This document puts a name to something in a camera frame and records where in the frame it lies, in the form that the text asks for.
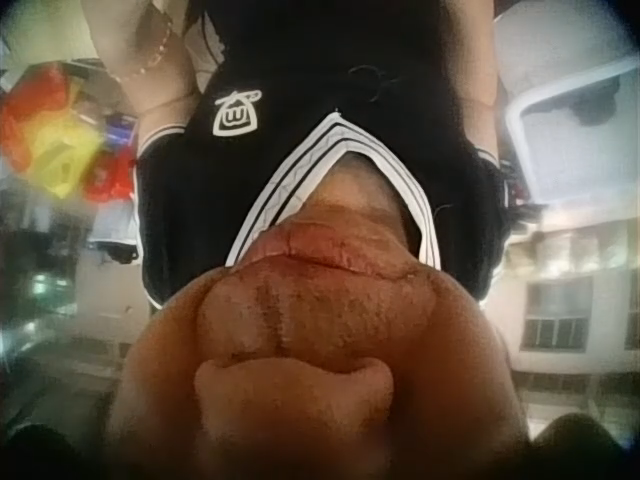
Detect small red packet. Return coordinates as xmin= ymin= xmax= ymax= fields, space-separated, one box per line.
xmin=81 ymin=148 xmax=137 ymax=202

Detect blue packet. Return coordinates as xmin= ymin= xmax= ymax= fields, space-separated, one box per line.
xmin=103 ymin=111 xmax=137 ymax=147

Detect white shelf unit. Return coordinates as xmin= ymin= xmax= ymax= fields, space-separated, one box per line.
xmin=517 ymin=273 xmax=640 ymax=354

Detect white plastic tub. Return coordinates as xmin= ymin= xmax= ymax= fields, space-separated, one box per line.
xmin=502 ymin=48 xmax=640 ymax=204

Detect red and yellow packet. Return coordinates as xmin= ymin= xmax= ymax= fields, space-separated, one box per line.
xmin=0 ymin=63 xmax=107 ymax=200

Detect gold chain bracelet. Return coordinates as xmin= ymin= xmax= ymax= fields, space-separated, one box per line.
xmin=113 ymin=18 xmax=175 ymax=84

